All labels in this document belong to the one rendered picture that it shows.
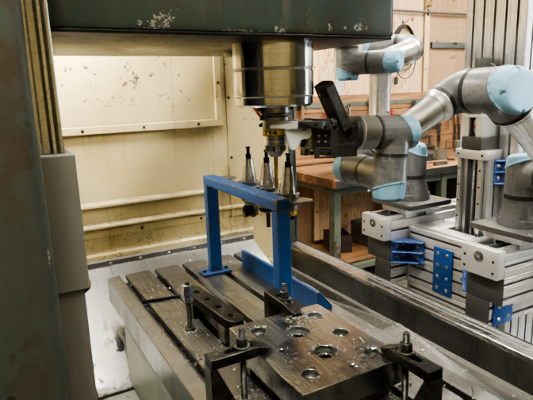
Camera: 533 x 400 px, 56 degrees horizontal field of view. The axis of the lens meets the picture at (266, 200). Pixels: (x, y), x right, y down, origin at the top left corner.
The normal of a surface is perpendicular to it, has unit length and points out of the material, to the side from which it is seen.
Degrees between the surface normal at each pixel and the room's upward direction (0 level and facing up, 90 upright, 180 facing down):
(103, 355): 24
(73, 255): 90
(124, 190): 90
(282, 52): 90
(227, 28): 113
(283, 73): 90
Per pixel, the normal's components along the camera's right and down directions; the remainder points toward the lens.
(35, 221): 0.69, 0.13
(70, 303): 0.48, 0.17
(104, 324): 0.17, -0.82
